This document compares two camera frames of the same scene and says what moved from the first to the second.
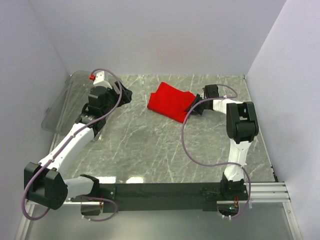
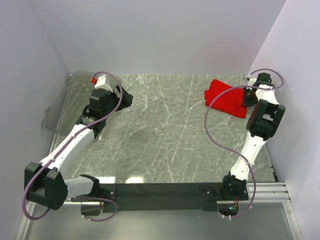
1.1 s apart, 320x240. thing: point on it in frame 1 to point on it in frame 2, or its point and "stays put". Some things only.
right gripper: [197, 110] to [246, 102]
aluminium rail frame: [258, 192] stays put
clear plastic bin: [67, 105] stays put
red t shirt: [170, 101] to [230, 101]
